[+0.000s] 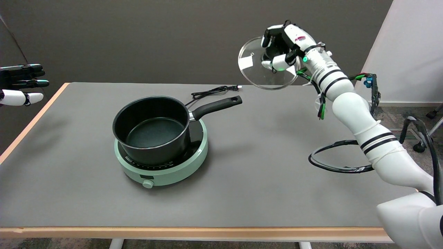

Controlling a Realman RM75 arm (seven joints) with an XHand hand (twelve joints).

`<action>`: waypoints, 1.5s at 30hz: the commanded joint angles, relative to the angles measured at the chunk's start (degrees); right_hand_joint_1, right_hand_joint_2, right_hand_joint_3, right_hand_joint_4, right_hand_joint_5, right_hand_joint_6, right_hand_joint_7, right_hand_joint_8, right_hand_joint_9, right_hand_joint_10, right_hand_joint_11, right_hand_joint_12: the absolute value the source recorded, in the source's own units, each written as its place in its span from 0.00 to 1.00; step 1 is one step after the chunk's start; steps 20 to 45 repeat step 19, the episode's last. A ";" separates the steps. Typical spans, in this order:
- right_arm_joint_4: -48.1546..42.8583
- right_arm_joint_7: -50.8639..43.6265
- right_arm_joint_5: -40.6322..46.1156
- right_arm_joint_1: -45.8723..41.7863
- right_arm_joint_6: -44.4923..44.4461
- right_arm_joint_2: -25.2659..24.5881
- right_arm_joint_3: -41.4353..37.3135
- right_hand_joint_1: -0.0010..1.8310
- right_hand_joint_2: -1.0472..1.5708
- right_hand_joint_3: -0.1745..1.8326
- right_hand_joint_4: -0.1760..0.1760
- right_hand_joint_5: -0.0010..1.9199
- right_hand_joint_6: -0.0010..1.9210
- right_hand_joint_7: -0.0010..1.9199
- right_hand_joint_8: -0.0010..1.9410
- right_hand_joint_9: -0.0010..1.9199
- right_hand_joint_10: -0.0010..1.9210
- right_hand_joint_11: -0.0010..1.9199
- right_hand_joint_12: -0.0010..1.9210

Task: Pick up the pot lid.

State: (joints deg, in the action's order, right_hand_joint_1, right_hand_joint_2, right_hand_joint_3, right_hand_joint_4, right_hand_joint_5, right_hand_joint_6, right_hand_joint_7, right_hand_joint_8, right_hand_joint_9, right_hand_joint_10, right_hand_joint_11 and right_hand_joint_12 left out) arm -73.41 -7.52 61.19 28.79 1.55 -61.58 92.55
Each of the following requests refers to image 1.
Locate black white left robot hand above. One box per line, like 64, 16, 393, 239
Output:
0, 64, 50, 107

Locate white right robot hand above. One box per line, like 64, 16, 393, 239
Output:
261, 21, 317, 73

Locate glass pot lid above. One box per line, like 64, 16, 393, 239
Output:
238, 36, 301, 90

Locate floor vent grille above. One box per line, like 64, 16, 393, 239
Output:
390, 129, 421, 141

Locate black chair caster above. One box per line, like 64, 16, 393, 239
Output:
426, 104, 443, 120

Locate grey chair leg with caster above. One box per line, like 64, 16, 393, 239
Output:
413, 118, 443, 153

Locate green induction cooker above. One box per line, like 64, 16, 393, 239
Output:
114, 119, 209, 189

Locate black wire with green connector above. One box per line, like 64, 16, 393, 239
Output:
297, 67, 327, 120

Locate thin wires with blue connector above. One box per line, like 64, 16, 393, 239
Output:
350, 72, 381, 117

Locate black power cord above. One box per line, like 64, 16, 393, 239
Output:
184, 85, 243, 107

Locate thick black robot cable loop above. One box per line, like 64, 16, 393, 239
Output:
308, 117, 443, 206

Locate black saucepan with handle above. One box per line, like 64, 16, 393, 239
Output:
112, 95, 243, 166

